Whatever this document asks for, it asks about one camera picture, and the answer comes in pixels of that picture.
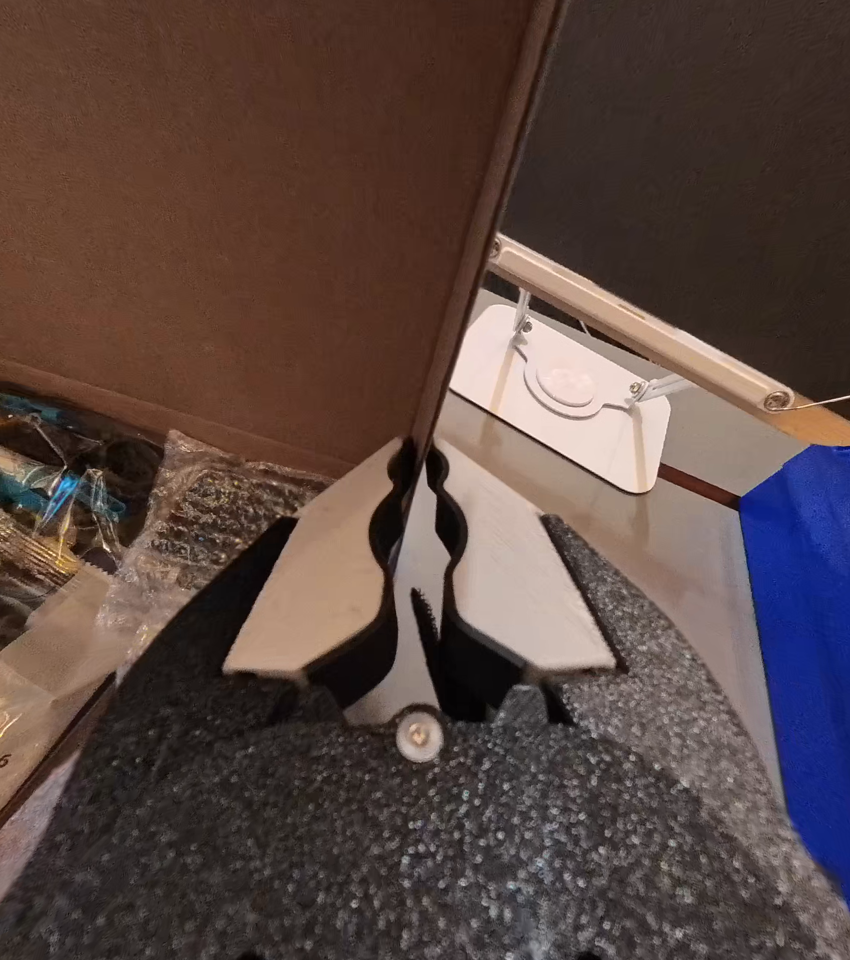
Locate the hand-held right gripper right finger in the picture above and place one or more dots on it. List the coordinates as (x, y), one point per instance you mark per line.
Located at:
(530, 585)

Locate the blue plastic bin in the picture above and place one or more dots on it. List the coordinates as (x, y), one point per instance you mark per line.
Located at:
(829, 637)

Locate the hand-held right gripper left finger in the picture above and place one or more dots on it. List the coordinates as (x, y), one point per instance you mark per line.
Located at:
(312, 585)

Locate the clear bag of blue parts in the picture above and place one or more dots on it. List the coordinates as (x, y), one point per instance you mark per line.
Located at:
(27, 457)

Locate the clear labelled parts bag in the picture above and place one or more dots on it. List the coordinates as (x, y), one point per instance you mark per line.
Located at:
(12, 675)

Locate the clear bubble wrap bag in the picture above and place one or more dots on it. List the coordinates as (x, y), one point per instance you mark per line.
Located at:
(207, 510)

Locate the blue robot kit box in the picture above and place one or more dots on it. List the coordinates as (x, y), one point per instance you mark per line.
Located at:
(207, 187)

